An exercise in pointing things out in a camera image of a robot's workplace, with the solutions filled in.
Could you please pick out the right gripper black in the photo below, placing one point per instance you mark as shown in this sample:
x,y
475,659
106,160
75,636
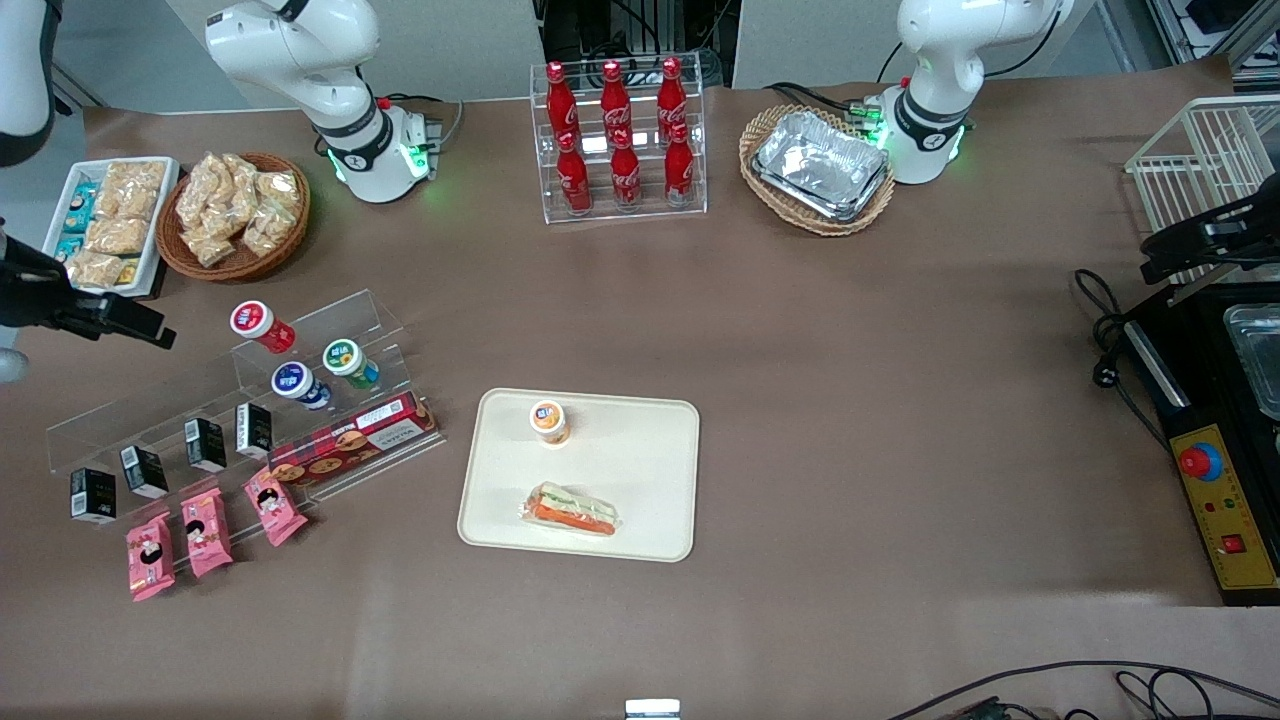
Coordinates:
x,y
28,292

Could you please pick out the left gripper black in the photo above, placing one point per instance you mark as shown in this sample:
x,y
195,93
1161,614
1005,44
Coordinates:
x,y
1252,221

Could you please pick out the triangle sandwich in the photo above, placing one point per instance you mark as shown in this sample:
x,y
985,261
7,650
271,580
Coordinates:
x,y
570,512

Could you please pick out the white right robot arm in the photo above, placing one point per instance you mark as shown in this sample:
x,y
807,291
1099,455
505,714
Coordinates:
x,y
300,50

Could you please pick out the white rectangular snack tray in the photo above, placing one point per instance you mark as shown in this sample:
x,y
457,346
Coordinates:
x,y
168,200

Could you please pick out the silver foil tray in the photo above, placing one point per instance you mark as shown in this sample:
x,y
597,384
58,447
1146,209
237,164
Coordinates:
x,y
820,155
845,212

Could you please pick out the cream plastic serving tray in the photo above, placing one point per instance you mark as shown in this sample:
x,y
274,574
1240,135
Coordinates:
x,y
640,450

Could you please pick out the silver metal lever bar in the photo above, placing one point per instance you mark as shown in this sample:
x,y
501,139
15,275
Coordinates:
x,y
1190,293

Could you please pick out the flat pack tan crackers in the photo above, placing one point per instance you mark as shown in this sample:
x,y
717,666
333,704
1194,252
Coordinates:
x,y
135,188
118,236
97,270

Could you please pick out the small teal snack pack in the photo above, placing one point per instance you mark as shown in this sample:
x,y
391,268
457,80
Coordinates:
x,y
69,248
80,208

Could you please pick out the clear bag tan snacks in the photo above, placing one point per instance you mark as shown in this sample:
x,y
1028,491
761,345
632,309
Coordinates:
x,y
208,246
278,192
200,190
264,232
240,190

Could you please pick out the red lid drink bottle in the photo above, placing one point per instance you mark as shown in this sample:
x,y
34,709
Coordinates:
x,y
255,322

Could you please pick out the small black carton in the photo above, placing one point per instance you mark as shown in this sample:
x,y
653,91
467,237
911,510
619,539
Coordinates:
x,y
254,430
144,472
206,445
93,496

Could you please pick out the steel food container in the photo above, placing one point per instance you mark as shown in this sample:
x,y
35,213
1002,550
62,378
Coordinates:
x,y
1260,360

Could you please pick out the black appliance yellow panel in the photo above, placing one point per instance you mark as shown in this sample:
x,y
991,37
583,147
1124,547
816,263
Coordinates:
x,y
1215,385

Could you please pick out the blue lid drink bottle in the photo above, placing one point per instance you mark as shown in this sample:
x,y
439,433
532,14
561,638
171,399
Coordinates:
x,y
292,381

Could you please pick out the round brown wicker basket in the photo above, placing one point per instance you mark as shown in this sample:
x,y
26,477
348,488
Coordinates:
x,y
295,235

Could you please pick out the clear acrylic tiered stand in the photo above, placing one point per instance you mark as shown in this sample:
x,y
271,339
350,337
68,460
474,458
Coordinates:
x,y
330,320

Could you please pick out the green lid drink bottle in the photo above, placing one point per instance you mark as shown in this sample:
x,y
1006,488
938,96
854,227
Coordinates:
x,y
343,357

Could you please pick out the pink snack pack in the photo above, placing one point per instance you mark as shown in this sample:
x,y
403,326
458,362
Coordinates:
x,y
206,533
149,557
274,506

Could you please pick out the red cookie box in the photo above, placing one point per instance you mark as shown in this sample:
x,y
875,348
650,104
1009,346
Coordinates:
x,y
355,440

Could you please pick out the orange lid drink cup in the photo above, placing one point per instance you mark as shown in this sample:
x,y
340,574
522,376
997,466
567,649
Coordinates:
x,y
548,420

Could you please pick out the oval tan wicker basket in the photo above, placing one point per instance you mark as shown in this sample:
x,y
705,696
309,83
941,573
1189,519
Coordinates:
x,y
760,130

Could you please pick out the red cola bottle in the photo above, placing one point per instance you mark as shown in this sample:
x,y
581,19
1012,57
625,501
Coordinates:
x,y
574,180
679,172
626,178
671,95
613,100
560,105

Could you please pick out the clear acrylic bottle rack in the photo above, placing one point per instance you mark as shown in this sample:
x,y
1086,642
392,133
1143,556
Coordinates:
x,y
690,205

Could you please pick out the small white device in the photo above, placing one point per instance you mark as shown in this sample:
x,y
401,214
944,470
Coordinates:
x,y
652,709

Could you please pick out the aluminium frame shelf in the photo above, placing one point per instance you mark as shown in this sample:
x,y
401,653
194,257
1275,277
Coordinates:
x,y
1220,30

